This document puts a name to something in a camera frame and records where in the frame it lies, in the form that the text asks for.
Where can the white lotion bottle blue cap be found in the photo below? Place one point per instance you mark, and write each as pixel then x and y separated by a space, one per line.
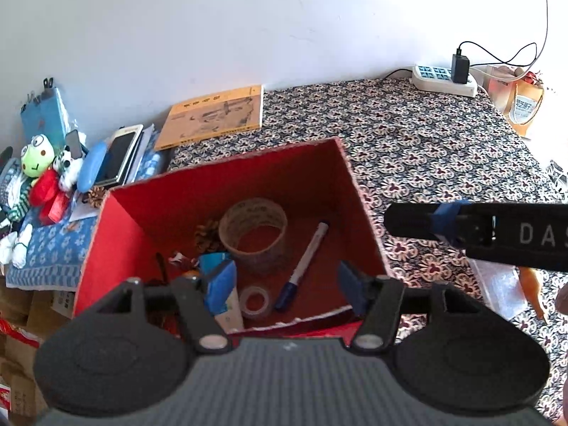
pixel 230 310

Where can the blue white marker pen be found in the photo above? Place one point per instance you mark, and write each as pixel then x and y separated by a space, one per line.
pixel 306 257

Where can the yellow gift bag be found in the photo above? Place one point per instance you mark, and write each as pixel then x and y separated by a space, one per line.
pixel 526 106

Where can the white black dog plush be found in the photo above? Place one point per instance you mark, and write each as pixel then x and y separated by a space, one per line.
pixel 69 168

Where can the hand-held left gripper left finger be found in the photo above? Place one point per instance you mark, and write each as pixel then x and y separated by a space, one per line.
pixel 222 284

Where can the black smartphone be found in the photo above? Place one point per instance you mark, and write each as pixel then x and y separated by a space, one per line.
pixel 117 159

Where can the blue glasses case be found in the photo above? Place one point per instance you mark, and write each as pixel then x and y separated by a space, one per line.
pixel 91 166

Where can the green frog plush toy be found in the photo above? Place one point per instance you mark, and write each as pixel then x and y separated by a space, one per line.
pixel 35 159

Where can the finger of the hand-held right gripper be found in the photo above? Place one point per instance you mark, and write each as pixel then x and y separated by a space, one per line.
pixel 412 219

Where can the yellow book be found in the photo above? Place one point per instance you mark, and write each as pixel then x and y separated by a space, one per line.
pixel 208 115

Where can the translucent pink plastic bag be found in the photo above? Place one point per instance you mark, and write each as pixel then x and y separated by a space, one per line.
pixel 497 88

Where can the red plush toy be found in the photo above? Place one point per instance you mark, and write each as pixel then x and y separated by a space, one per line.
pixel 44 188

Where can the black charger plug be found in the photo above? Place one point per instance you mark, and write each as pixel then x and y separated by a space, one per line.
pixel 460 69

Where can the small dark phone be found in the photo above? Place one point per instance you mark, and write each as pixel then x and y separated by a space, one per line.
pixel 74 143

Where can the red cardboard box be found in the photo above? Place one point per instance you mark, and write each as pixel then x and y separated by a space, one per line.
pixel 284 173

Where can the brown cardboard box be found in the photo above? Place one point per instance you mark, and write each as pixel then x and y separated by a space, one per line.
pixel 17 319

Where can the clear plastic bag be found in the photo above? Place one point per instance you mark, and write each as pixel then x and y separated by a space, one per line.
pixel 497 284

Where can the red packet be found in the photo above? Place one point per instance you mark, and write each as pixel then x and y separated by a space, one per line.
pixel 57 208

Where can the blue floral cloth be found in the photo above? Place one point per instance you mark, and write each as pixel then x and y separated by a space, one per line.
pixel 49 248

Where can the large clear tape roll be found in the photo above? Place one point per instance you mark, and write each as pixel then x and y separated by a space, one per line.
pixel 230 230

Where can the person's right hand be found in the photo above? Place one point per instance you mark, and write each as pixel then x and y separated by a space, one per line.
pixel 562 301

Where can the dark pine cone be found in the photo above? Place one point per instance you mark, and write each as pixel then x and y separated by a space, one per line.
pixel 207 237

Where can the small clear tape roll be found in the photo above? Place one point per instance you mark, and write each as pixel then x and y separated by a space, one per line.
pixel 243 306

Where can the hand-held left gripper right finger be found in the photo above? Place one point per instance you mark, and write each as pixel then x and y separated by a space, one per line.
pixel 353 286

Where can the floral patterned tablecloth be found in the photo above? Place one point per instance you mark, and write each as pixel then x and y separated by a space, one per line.
pixel 399 142

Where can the wooden gourd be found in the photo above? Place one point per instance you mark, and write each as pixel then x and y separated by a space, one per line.
pixel 530 288

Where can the blue book with clips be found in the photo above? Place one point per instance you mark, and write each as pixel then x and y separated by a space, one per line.
pixel 44 111

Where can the small red metal object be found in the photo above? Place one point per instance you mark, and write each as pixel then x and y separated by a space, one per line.
pixel 178 258

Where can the light brown pine cone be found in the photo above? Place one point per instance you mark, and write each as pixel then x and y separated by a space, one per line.
pixel 96 197

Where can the white power strip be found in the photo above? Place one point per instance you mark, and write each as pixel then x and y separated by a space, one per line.
pixel 435 80

